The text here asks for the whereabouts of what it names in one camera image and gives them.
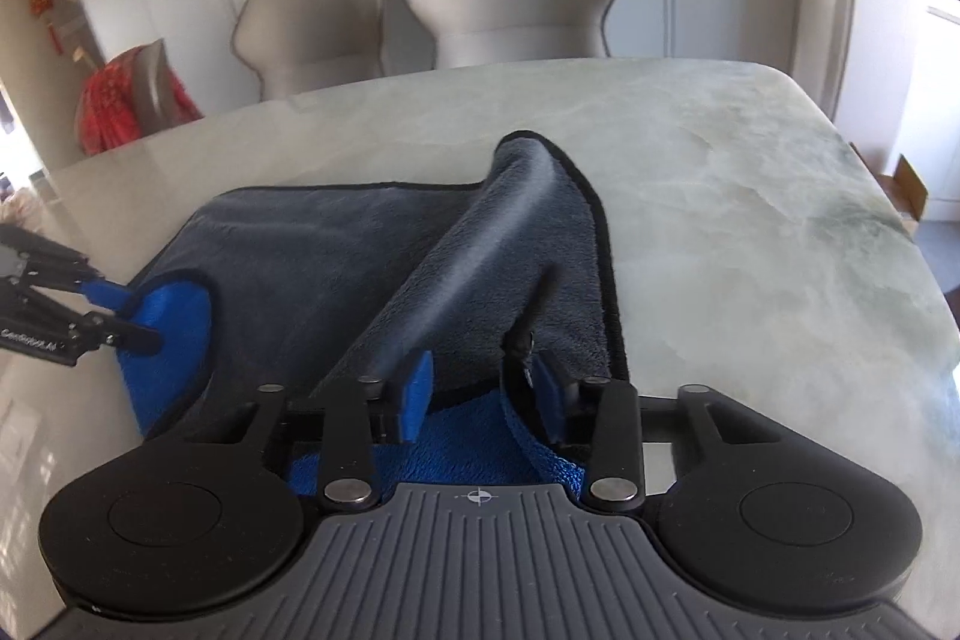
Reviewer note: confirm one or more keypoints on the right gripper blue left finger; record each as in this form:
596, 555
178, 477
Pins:
360, 413

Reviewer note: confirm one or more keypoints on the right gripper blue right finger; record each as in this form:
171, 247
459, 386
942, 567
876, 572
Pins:
590, 428

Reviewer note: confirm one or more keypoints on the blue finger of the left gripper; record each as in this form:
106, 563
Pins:
33, 265
86, 333

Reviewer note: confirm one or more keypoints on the blue and grey towel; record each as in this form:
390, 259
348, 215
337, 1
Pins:
302, 285

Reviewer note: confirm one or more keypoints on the chair with red cloth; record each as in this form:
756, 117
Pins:
133, 96

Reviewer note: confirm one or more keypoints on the beige chair left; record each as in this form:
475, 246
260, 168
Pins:
297, 46

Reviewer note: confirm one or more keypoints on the cardboard box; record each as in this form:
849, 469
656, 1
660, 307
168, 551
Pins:
904, 189

